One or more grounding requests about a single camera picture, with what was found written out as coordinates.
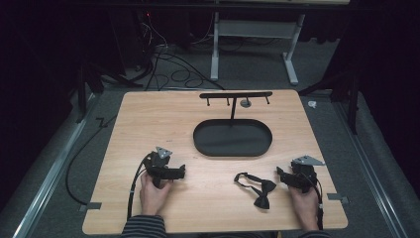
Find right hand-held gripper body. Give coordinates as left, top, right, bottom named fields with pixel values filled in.
left=290, top=155, right=327, bottom=194

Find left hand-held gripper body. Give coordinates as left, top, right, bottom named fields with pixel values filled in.
left=143, top=146, right=179, bottom=189

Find black bow tie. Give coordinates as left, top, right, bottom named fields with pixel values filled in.
left=233, top=172, right=277, bottom=210

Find black hook rack with tray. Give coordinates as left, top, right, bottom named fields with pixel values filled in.
left=192, top=91, right=274, bottom=158

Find person's right hand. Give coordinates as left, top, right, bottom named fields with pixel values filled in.
left=288, top=184, right=321, bottom=232

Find person's left hand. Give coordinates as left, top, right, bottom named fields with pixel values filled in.
left=139, top=172, right=173, bottom=217

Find grey tape strip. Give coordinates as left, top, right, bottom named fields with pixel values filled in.
left=326, top=192, right=350, bottom=204

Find black metal stand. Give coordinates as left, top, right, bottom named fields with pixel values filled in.
left=74, top=60, right=144, bottom=124
left=297, top=70, right=361, bottom=136

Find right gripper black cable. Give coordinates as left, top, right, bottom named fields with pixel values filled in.
left=305, top=173, right=325, bottom=231

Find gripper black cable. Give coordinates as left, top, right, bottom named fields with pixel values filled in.
left=305, top=173, right=325, bottom=231
left=126, top=154, right=154, bottom=221

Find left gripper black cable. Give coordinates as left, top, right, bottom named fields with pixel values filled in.
left=126, top=154, right=154, bottom=221

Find silver floor rail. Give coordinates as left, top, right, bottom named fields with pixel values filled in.
left=13, top=93, right=100, bottom=238
left=333, top=100, right=410, bottom=238

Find long black floor cable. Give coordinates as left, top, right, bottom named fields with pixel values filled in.
left=64, top=113, right=119, bottom=206

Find tangle of black floor cables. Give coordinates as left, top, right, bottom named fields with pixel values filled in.
left=133, top=13, right=226, bottom=92

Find white metal desk frame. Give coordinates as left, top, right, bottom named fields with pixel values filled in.
left=210, top=12, right=307, bottom=86

